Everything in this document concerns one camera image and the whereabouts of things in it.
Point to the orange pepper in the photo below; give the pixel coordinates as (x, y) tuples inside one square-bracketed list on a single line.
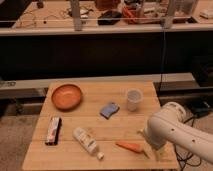
[(137, 148)]

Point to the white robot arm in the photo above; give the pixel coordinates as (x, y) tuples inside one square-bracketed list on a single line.
[(167, 125)]

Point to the blue sponge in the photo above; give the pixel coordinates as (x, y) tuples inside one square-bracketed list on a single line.
[(108, 110)]

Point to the clear plastic cup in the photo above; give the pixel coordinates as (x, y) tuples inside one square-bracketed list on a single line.
[(133, 99)]

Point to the orange wooden bowl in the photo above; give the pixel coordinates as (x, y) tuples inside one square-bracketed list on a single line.
[(66, 97)]

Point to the white plastic bottle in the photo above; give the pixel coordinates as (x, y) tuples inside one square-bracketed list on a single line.
[(88, 142)]

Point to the black bag on bench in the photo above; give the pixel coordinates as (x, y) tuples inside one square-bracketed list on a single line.
[(109, 17)]

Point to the orange tool on bench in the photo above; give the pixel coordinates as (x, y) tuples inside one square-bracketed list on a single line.
[(130, 16)]

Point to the black power adapter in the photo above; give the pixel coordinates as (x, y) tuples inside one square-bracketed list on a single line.
[(199, 108)]

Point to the grey metal post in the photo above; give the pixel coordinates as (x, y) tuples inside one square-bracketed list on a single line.
[(75, 8), (169, 16)]

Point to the grey metal post right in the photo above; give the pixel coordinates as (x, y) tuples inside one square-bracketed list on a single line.
[(169, 16)]

